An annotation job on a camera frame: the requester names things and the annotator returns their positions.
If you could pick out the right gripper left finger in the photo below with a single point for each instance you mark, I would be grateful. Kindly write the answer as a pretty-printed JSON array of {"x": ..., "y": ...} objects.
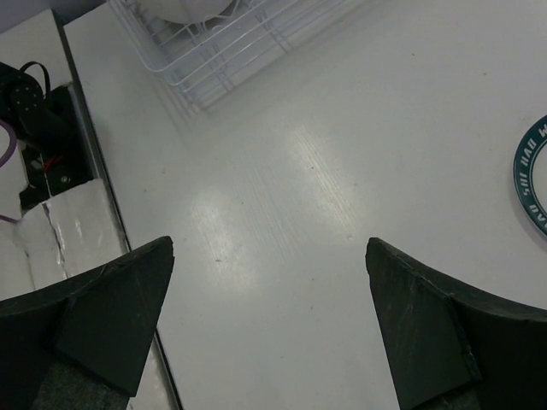
[{"x": 82, "y": 343}]

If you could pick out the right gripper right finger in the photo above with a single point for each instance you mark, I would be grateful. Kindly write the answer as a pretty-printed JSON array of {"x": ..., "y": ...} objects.
[{"x": 450, "y": 345}]

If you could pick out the green rim lettered plate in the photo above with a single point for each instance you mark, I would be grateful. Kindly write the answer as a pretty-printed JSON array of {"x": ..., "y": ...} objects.
[{"x": 527, "y": 152}]

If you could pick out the green red ring plate front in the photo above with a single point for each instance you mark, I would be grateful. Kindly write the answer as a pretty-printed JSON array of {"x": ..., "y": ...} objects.
[{"x": 185, "y": 11}]

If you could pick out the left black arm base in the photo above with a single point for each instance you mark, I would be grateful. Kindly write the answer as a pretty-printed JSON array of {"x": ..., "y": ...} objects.
[{"x": 47, "y": 131}]

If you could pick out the silver tape sheet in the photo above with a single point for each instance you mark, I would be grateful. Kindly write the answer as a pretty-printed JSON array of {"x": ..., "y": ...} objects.
[{"x": 69, "y": 234}]

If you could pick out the white wire dish rack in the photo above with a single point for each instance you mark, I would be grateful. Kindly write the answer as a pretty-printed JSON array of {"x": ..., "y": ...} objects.
[{"x": 207, "y": 60}]

